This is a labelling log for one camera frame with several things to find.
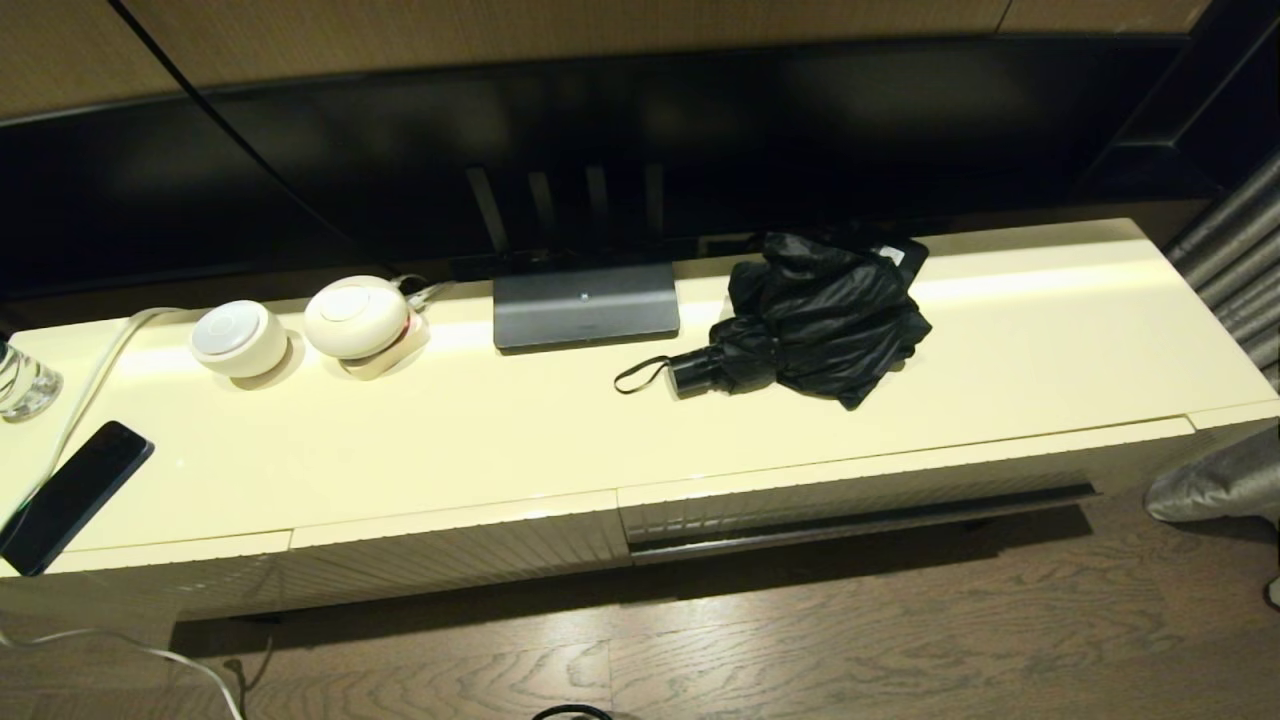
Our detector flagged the black umbrella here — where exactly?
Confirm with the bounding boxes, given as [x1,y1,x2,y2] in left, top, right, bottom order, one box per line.
[613,230,934,412]

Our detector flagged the cream ribbed drawer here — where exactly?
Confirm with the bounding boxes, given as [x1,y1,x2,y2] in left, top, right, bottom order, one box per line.
[617,418,1198,566]

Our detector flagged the white ribbed cabinet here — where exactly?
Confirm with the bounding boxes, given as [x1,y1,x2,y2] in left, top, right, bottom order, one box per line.
[0,215,1280,621]

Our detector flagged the black flat television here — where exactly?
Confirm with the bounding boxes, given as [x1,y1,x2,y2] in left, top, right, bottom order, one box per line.
[0,35,1216,301]

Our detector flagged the black set-top box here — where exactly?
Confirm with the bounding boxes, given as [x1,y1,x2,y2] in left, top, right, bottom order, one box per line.
[878,236,933,293]

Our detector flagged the large white round speaker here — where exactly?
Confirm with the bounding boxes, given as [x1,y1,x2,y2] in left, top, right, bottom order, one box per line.
[303,275,433,381]

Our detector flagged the small white round speaker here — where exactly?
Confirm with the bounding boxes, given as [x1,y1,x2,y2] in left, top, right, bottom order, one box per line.
[190,299,291,379]

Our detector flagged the black smartphone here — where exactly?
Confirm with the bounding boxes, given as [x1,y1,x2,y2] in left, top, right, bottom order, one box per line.
[0,420,156,578]

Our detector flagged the grey pleated curtain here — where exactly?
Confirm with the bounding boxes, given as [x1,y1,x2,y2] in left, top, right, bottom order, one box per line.
[1145,150,1280,611]

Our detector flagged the clear drinking glass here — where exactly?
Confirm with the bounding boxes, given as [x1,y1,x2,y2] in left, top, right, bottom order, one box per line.
[0,335,64,421]

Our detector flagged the grey television base plate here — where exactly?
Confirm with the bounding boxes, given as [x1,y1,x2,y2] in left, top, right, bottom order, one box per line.
[492,262,682,353]

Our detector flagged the white speaker plug cables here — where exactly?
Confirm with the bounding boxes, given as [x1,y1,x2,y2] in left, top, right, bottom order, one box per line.
[395,272,456,311]

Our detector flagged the thick white power cable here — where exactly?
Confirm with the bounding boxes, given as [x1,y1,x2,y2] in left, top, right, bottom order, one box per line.
[0,305,191,531]

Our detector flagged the thin white floor cable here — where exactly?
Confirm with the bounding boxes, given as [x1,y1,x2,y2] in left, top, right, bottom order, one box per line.
[0,625,246,720]

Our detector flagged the thin black hanging cable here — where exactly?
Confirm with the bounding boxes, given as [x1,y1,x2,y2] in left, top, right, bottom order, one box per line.
[105,0,371,251]

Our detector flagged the black wall frame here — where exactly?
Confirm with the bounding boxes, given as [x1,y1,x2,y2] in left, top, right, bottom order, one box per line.
[1075,0,1280,201]

